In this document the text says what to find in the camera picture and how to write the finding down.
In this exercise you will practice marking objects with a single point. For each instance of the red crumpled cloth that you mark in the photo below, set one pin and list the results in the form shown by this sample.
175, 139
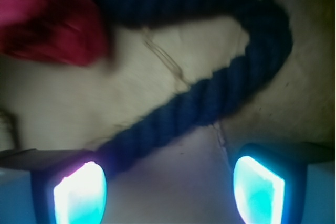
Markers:
71, 32

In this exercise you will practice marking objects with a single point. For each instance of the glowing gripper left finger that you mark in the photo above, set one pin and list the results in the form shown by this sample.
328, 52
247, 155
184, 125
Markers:
52, 186

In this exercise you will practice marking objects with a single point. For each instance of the brown paper bag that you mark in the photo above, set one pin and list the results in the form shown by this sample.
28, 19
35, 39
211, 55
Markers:
186, 181

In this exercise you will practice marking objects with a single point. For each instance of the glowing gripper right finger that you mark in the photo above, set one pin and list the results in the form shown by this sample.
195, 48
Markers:
285, 183

